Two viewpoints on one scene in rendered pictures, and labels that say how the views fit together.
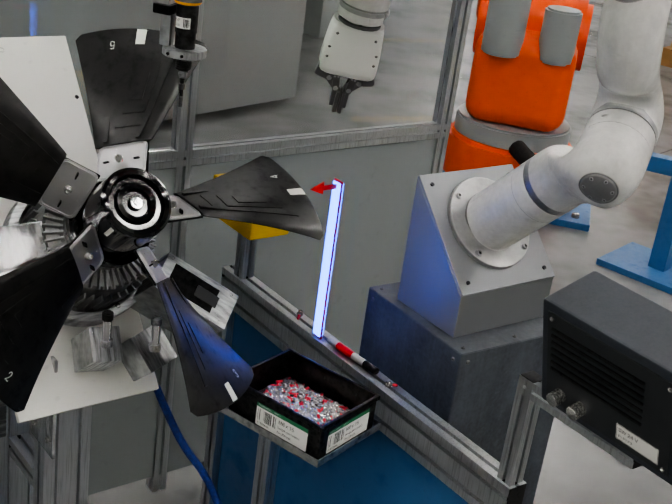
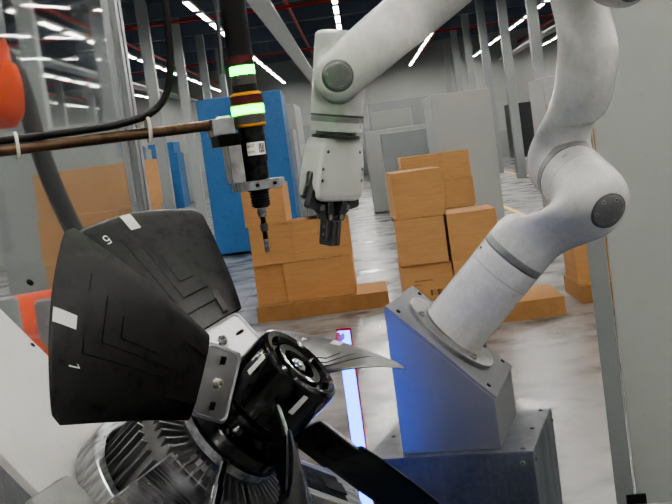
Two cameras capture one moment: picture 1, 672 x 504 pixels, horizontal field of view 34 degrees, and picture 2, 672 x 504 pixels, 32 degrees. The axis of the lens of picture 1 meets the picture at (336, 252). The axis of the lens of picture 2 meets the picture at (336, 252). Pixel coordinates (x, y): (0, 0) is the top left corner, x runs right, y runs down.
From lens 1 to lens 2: 1.26 m
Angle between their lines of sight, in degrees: 39
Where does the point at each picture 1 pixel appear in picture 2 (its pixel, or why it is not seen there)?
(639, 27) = (610, 42)
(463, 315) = (498, 420)
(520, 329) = (524, 424)
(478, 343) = (523, 442)
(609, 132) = (587, 161)
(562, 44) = not seen: hidden behind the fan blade
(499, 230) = (485, 323)
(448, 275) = (468, 387)
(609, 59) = (588, 83)
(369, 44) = (356, 156)
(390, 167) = not seen: hidden behind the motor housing
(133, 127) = (209, 305)
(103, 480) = not seen: outside the picture
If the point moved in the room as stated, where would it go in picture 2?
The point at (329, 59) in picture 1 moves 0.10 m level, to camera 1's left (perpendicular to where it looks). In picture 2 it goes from (325, 184) to (272, 192)
